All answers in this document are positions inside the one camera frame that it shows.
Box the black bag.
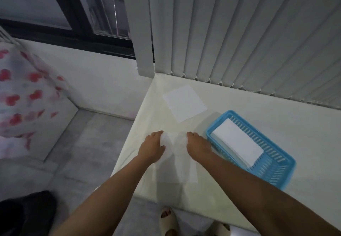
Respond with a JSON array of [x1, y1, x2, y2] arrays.
[[0, 191, 58, 236]]

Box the white cloth with red hearts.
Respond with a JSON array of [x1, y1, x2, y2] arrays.
[[0, 42, 70, 159]]

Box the person's right forearm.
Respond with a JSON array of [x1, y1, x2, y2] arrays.
[[198, 152, 341, 236]]

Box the stack of white tissues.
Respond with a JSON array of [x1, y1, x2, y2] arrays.
[[212, 118, 264, 168]]

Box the blue plastic basket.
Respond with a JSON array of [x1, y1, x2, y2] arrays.
[[206, 110, 296, 190]]

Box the grey vertical window blinds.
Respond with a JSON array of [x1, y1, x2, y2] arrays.
[[120, 0, 341, 110]]

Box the person's left hand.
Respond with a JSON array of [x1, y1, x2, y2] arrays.
[[138, 130, 167, 164]]

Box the folded white tissue square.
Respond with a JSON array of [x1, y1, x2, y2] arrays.
[[163, 85, 208, 123]]

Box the black window frame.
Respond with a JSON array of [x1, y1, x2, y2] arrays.
[[0, 0, 155, 60]]

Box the white tissue sheet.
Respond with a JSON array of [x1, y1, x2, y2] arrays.
[[155, 132, 199, 184]]

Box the person's left forearm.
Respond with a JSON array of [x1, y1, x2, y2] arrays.
[[50, 154, 155, 236]]

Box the person's right hand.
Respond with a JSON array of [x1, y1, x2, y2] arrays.
[[186, 131, 213, 163]]

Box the person's left foot in sandal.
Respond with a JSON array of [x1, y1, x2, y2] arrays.
[[159, 207, 179, 236]]

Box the person's foot in sandal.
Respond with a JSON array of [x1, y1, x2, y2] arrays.
[[159, 207, 179, 236], [210, 222, 231, 236]]

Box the person's right foot in sandal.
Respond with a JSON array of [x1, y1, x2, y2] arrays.
[[210, 222, 231, 236]]

